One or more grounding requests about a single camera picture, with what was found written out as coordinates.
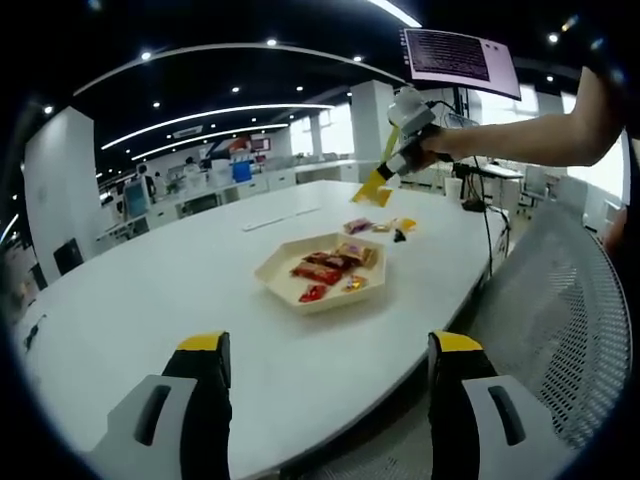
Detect small black tool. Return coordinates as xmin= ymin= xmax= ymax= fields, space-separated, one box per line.
xmin=22 ymin=313 xmax=49 ymax=349

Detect large hanging monitor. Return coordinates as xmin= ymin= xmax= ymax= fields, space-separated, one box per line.
xmin=399 ymin=27 xmax=524 ymax=103

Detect monitor stand pole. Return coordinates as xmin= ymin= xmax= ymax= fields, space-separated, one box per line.
xmin=453 ymin=87 xmax=474 ymax=121

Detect white device with blue screen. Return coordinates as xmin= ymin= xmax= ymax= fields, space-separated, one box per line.
xmin=122 ymin=179 xmax=153 ymax=219

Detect brown purple food packet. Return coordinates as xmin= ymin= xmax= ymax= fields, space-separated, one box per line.
xmin=335 ymin=242 xmax=379 ymax=269

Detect cream hexagonal container tray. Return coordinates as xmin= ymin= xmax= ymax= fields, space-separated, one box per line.
xmin=253 ymin=230 xmax=391 ymax=317

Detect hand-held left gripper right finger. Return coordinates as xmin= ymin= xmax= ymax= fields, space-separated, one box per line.
xmin=427 ymin=328 xmax=569 ymax=480

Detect black square box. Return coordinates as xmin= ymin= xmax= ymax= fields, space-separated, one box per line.
xmin=52 ymin=237 xmax=84 ymax=276

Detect person's dark shirt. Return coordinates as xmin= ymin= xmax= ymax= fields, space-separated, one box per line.
xmin=579 ymin=29 xmax=636 ymax=134

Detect dark red food packet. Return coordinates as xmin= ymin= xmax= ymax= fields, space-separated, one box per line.
xmin=302 ymin=251 xmax=354 ymax=269

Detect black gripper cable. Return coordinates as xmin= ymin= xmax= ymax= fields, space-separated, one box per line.
xmin=424 ymin=99 xmax=514 ymax=279

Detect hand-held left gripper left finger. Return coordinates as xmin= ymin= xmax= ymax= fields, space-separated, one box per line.
xmin=87 ymin=329 xmax=234 ymax=480

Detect yellow stick packets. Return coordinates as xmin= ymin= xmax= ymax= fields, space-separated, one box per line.
xmin=348 ymin=124 xmax=403 ymax=208

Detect long white counter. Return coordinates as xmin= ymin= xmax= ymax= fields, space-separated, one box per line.
xmin=97 ymin=159 xmax=376 ymax=241

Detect small red food candy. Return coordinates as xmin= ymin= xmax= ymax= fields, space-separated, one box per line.
xmin=298 ymin=283 xmax=329 ymax=304

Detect white mesh chair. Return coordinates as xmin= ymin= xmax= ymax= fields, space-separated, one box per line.
xmin=279 ymin=199 xmax=632 ymax=480

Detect person's right hand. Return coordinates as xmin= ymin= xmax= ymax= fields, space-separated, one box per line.
xmin=417 ymin=125 xmax=459 ymax=171

